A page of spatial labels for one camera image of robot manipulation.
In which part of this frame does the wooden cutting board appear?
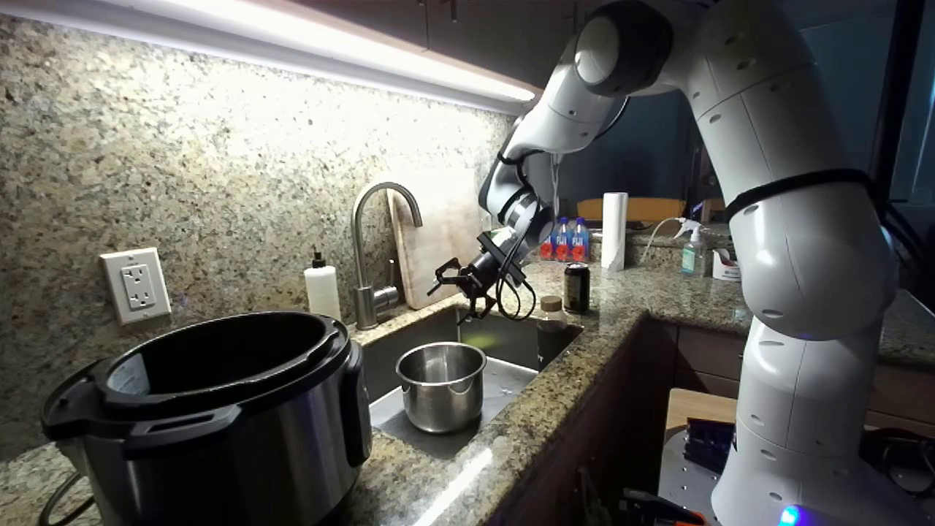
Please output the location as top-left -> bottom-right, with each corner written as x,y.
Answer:
389,189 -> 459,310

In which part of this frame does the clear spray bottle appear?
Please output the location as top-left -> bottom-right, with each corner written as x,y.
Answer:
681,218 -> 708,276

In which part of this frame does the curved steel faucet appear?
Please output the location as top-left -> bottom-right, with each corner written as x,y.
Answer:
348,177 -> 427,330

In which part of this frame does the under-cabinet light strip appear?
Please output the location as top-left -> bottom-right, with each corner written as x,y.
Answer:
0,0 -> 539,110

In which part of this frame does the white wall outlet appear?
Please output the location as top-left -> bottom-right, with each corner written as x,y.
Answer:
104,248 -> 174,324

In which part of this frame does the black steel pressure cooker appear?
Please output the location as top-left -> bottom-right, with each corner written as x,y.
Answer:
41,313 -> 371,526

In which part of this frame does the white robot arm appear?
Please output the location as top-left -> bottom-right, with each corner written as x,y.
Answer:
435,0 -> 917,526

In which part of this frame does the stainless steel sink basin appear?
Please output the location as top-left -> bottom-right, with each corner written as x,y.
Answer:
364,307 -> 578,459

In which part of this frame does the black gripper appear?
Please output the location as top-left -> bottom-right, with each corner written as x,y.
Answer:
431,227 -> 533,319

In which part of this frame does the metal pot bowl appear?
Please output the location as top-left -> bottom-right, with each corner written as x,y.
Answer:
394,341 -> 488,434

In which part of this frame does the black power cord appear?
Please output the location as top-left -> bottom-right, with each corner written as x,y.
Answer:
36,468 -> 101,526

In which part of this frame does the white soap dispenser bottle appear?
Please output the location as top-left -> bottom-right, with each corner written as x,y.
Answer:
304,254 -> 342,319

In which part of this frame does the white paper towel roll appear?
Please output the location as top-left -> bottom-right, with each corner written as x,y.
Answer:
603,192 -> 630,272

